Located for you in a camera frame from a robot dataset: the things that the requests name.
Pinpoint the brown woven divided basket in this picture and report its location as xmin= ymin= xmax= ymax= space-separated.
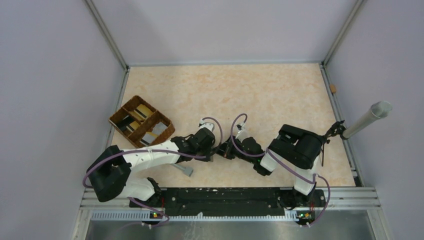
xmin=108 ymin=95 xmax=175 ymax=148

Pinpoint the small wooden block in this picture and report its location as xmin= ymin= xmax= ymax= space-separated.
xmin=329 ymin=84 xmax=337 ymax=94

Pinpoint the grey plastic toy bolt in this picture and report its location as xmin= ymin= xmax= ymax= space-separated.
xmin=173 ymin=164 xmax=194 ymax=177

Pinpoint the black shiny credit card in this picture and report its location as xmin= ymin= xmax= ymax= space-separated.
xmin=116 ymin=116 xmax=140 ymax=133

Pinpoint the black clamp bracket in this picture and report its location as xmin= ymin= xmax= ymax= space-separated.
xmin=321 ymin=120 xmax=346 ymax=167

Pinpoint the gold card in basket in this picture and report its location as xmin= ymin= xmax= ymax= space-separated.
xmin=129 ymin=104 xmax=154 ymax=122

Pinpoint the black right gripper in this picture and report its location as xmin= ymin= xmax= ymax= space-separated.
xmin=211 ymin=134 xmax=256 ymax=165

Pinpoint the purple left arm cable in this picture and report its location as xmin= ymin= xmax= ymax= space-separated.
xmin=82 ymin=116 xmax=224 ymax=190

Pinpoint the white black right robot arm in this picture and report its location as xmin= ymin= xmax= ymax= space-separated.
xmin=217 ymin=123 xmax=329 ymax=206

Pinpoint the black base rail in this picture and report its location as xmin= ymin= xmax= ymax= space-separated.
xmin=144 ymin=187 xmax=326 ymax=217

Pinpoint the silver metal tube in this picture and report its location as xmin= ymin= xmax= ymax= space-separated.
xmin=341 ymin=100 xmax=393 ymax=139

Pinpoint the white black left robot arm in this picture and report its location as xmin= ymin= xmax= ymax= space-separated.
xmin=83 ymin=125 xmax=216 ymax=207

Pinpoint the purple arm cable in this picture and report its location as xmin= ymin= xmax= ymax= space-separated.
xmin=82 ymin=116 xmax=224 ymax=190
xmin=229 ymin=113 xmax=332 ymax=228

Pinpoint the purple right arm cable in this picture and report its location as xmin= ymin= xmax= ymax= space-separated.
xmin=229 ymin=113 xmax=332 ymax=228

